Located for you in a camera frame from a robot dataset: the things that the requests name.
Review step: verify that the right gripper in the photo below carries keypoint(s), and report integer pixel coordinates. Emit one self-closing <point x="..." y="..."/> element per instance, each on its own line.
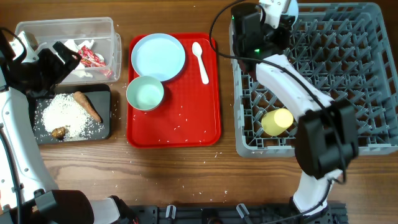
<point x="278" y="42"/>

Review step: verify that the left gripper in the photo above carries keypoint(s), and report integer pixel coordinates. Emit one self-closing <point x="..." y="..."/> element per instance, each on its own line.
<point x="48" y="56"/>

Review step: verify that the red snack wrapper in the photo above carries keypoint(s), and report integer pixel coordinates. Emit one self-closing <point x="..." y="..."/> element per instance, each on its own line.
<point x="90" y="65"/>

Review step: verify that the brown carrot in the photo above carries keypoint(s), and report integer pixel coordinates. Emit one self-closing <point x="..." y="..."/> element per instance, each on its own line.
<point x="82" y="100"/>

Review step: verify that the white rice pile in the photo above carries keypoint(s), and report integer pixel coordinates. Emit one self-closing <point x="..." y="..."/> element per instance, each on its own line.
<point x="64" y="111"/>

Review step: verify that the brown food scrap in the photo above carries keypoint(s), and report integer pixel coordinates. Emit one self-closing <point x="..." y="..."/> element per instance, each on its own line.
<point x="59" y="133"/>

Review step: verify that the green bowl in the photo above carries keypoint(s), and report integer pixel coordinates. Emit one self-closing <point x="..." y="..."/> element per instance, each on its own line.
<point x="145" y="93"/>

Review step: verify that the yellow plastic cup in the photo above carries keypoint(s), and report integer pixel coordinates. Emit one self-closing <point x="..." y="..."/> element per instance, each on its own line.
<point x="276" y="122"/>

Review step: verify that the small light blue bowl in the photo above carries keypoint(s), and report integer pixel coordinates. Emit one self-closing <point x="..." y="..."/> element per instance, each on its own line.
<point x="293" y="9"/>

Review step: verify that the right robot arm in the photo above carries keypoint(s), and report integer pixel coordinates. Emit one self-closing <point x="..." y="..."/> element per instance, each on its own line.
<point x="327" y="138"/>

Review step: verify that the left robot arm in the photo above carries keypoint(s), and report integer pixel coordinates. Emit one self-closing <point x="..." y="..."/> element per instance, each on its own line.
<point x="28" y="192"/>

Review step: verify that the clear plastic waste bin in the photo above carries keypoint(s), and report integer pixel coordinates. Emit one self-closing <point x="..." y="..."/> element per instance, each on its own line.
<point x="97" y="33"/>

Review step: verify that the black waste tray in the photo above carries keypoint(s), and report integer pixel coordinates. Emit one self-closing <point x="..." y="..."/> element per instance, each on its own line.
<point x="99" y="95"/>

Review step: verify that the grey dishwasher rack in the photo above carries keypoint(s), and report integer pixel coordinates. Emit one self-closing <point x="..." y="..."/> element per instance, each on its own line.
<point x="343" y="50"/>

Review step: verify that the white plastic spoon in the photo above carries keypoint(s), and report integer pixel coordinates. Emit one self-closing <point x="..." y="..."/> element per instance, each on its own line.
<point x="197" y="51"/>

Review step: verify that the large light blue plate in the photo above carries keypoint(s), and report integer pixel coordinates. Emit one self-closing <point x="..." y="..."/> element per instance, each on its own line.
<point x="160" y="56"/>

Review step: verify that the red serving tray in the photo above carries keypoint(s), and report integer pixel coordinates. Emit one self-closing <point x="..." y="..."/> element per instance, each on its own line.
<point x="189" y="114"/>

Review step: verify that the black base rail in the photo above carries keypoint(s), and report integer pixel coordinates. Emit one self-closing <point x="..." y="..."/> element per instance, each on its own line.
<point x="335" y="213"/>

